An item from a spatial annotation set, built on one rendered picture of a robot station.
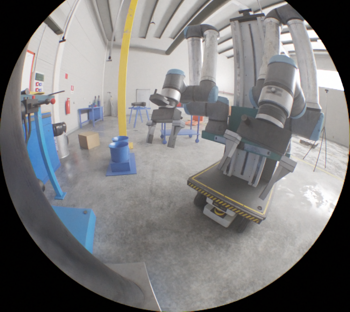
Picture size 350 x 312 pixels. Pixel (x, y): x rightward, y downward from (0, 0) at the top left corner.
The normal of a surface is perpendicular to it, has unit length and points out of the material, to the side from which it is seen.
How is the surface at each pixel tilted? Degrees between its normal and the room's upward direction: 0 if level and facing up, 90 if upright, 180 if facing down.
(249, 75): 90
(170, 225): 0
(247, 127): 67
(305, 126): 100
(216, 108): 90
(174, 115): 83
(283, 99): 75
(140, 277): 0
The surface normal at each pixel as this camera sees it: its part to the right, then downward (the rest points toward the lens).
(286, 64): -0.47, -0.11
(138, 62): 0.34, 0.26
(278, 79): -0.69, -0.24
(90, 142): 0.95, 0.11
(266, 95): -0.88, -0.35
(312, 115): -0.75, 0.31
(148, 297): 0.03, -0.96
